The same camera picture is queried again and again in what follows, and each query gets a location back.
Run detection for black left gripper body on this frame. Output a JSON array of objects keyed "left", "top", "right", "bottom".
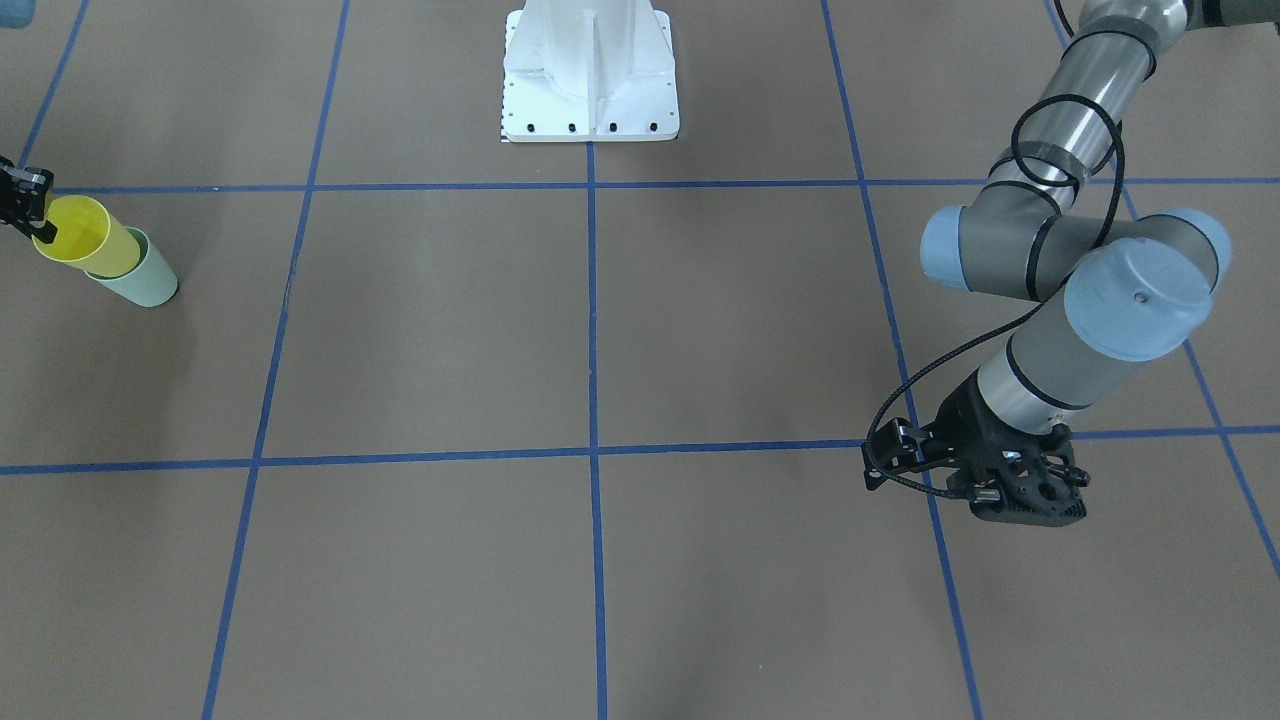
[{"left": 934, "top": 373, "right": 1089, "bottom": 527}]

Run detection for yellow plastic cup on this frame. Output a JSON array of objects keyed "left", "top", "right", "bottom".
[{"left": 32, "top": 195, "right": 143, "bottom": 279}]

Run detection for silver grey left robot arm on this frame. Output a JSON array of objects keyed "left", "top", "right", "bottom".
[{"left": 911, "top": 1, "right": 1277, "bottom": 527}]

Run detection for pale green plastic cup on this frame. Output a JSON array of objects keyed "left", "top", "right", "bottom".
[{"left": 84, "top": 225, "right": 180, "bottom": 307}]

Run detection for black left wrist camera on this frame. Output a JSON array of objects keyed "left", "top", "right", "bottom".
[{"left": 861, "top": 418, "right": 954, "bottom": 497}]

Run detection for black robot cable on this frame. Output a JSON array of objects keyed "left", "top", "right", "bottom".
[{"left": 861, "top": 95, "right": 1126, "bottom": 496}]

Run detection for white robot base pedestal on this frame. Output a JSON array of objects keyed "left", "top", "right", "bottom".
[{"left": 500, "top": 1, "right": 681, "bottom": 143}]

